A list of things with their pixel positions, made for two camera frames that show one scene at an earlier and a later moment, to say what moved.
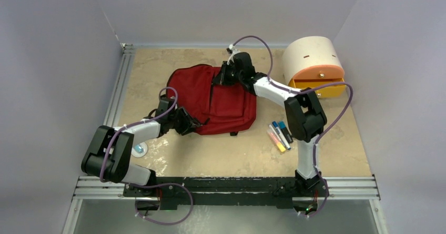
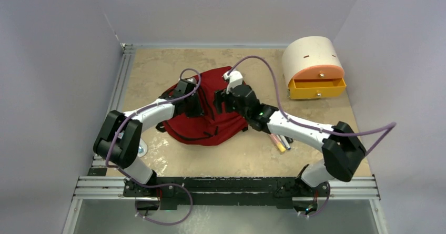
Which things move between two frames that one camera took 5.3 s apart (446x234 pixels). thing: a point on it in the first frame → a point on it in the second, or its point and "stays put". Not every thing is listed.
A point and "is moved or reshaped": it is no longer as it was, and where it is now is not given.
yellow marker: (280, 145) stays put
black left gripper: (188, 124) → (198, 112)
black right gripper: (222, 78) → (220, 95)
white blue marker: (282, 135) stays put
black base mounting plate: (225, 192) stays put
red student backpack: (226, 108) is moved or reshaped
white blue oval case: (140, 150) stays put
